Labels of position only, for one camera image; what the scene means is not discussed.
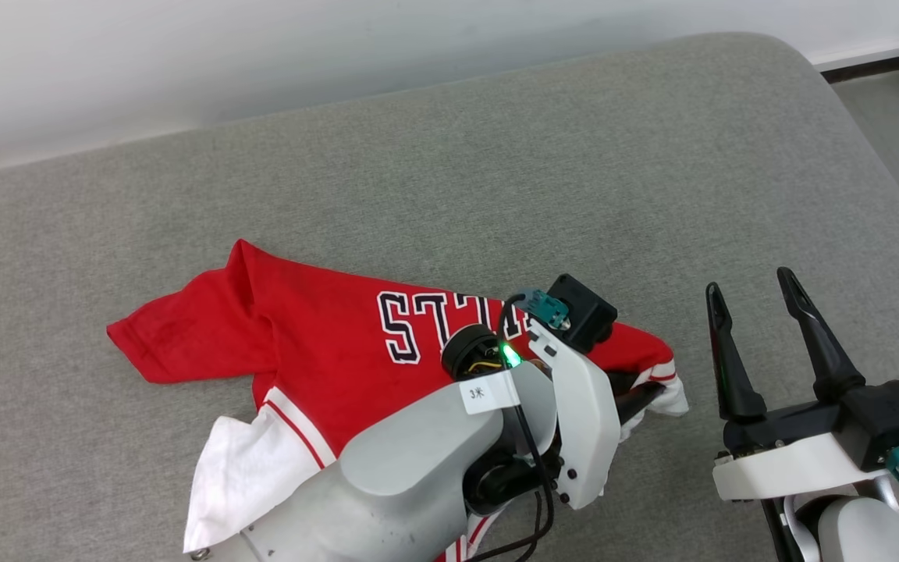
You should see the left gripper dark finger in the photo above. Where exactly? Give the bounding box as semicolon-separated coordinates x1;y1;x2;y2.
616;381;666;423

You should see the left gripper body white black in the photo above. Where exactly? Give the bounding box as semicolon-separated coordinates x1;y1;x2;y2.
442;318;622;510

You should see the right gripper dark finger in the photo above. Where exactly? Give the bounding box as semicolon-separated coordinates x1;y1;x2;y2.
705;282;768;424
776;267;867;404

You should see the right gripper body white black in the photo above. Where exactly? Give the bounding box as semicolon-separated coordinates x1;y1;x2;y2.
712;379;899;503

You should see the red white basketball jersey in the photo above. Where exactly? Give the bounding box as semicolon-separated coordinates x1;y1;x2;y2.
106;238;690;562

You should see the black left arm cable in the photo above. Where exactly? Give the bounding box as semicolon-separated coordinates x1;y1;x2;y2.
465;293;559;562

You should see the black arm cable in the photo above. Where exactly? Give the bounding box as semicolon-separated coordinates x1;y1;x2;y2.
465;293;559;562
760;498;805;562

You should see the white cable label tag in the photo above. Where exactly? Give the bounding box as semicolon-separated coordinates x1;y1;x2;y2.
458;370;521;415

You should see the teal left camera connector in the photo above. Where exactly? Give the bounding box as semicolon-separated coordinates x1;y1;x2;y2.
515;289;572;329

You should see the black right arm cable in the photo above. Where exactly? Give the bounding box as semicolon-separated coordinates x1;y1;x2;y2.
760;498;805;562

